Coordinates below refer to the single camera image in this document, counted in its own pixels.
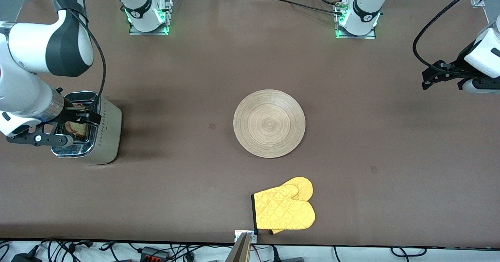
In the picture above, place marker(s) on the black orange connector block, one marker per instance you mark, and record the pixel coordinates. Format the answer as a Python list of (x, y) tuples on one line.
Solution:
[(154, 253)]

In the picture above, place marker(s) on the slice of brown-crust bread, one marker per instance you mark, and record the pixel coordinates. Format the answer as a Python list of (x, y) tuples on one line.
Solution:
[(80, 130)]

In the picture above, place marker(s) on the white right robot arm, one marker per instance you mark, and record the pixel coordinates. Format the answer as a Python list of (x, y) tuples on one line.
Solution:
[(31, 43)]

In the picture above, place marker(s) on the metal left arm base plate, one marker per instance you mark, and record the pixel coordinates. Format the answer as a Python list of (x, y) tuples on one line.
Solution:
[(355, 37)]

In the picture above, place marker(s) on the silver two-slot toaster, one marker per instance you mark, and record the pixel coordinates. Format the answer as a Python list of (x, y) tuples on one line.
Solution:
[(109, 137)]

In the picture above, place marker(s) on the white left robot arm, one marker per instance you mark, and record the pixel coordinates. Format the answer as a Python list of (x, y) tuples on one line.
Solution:
[(365, 8)]

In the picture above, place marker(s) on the metal table corner bracket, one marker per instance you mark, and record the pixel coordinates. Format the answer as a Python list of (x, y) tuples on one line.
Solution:
[(478, 1)]

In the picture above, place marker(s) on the small metal edge bracket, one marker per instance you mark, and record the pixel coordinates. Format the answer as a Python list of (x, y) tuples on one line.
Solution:
[(238, 234)]

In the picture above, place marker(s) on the black power adapter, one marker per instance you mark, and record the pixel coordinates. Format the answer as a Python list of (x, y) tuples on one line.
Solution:
[(25, 257)]

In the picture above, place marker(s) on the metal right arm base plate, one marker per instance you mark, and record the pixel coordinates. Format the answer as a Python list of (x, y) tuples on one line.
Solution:
[(136, 32)]

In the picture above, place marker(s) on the round light wooden plate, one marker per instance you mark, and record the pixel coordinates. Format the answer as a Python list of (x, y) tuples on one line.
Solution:
[(269, 123)]

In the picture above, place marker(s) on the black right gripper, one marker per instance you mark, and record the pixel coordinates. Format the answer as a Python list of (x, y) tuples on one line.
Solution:
[(68, 113)]

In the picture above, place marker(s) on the aluminium camera post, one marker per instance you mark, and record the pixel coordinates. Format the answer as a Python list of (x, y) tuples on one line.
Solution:
[(240, 252)]

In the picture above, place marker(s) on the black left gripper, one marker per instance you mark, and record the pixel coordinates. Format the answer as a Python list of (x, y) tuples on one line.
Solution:
[(459, 66)]

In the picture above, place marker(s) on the yellow quilted oven mitt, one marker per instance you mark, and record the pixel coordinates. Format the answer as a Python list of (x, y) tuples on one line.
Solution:
[(285, 211), (302, 188)]

